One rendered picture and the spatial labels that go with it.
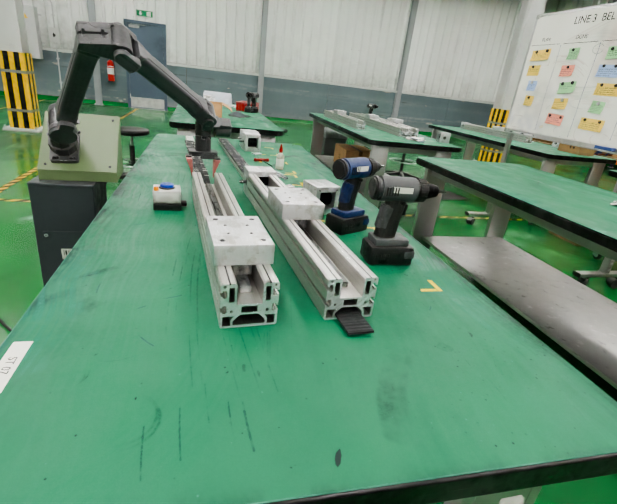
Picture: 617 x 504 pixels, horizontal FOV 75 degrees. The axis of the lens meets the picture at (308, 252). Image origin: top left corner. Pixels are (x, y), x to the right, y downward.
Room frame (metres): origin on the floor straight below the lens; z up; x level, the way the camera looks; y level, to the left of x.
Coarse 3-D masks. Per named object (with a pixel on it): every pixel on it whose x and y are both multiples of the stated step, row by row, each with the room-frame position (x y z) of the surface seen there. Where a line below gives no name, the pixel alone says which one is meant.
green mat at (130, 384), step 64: (128, 192) 1.29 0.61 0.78; (128, 256) 0.82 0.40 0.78; (192, 256) 0.86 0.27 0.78; (64, 320) 0.55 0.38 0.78; (128, 320) 0.57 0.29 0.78; (192, 320) 0.60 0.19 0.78; (320, 320) 0.65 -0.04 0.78; (384, 320) 0.67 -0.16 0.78; (448, 320) 0.70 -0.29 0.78; (512, 320) 0.74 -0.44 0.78; (64, 384) 0.41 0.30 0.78; (128, 384) 0.43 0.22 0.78; (192, 384) 0.44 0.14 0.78; (256, 384) 0.46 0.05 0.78; (320, 384) 0.47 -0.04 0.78; (384, 384) 0.49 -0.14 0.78; (448, 384) 0.51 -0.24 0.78; (512, 384) 0.53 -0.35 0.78; (576, 384) 0.55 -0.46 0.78; (0, 448) 0.31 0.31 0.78; (64, 448) 0.32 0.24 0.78; (128, 448) 0.33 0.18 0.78; (192, 448) 0.34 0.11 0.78; (256, 448) 0.35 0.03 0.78; (320, 448) 0.36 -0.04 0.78; (384, 448) 0.37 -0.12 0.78; (448, 448) 0.39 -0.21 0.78; (512, 448) 0.40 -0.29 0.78; (576, 448) 0.41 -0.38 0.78
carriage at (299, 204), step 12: (276, 192) 1.05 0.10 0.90; (288, 192) 1.06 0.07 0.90; (300, 192) 1.08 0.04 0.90; (276, 204) 1.00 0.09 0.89; (288, 204) 0.95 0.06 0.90; (300, 204) 0.96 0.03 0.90; (312, 204) 0.98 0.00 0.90; (288, 216) 0.95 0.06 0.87; (300, 216) 0.96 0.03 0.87; (312, 216) 0.98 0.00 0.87
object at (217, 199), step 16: (192, 176) 1.31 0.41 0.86; (192, 192) 1.30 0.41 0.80; (208, 192) 1.21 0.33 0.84; (224, 192) 1.13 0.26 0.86; (208, 208) 0.97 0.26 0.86; (224, 208) 1.09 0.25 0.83; (240, 208) 1.00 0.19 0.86; (208, 256) 0.78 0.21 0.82; (208, 272) 0.77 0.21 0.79; (224, 272) 0.63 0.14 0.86; (256, 272) 0.67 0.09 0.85; (272, 272) 0.65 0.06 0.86; (224, 288) 0.58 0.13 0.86; (240, 288) 0.63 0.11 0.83; (256, 288) 0.66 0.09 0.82; (272, 288) 0.61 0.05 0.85; (224, 304) 0.59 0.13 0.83; (240, 304) 0.59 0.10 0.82; (256, 304) 0.60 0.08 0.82; (272, 304) 0.64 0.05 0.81; (224, 320) 0.60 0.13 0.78; (240, 320) 0.61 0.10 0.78; (256, 320) 0.61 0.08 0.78; (272, 320) 0.62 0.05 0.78
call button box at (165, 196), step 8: (160, 192) 1.15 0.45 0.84; (168, 192) 1.15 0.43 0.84; (176, 192) 1.16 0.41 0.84; (160, 200) 1.15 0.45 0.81; (168, 200) 1.15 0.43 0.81; (176, 200) 1.16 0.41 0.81; (184, 200) 1.21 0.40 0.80; (160, 208) 1.15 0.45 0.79; (168, 208) 1.15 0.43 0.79; (176, 208) 1.16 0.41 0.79
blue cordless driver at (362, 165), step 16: (336, 160) 1.15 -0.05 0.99; (352, 160) 1.15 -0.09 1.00; (368, 160) 1.19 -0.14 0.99; (336, 176) 1.14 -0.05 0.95; (352, 176) 1.14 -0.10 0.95; (368, 176) 1.20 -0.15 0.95; (352, 192) 1.16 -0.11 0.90; (336, 208) 1.16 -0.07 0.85; (352, 208) 1.17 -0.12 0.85; (336, 224) 1.13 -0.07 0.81; (352, 224) 1.14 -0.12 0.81
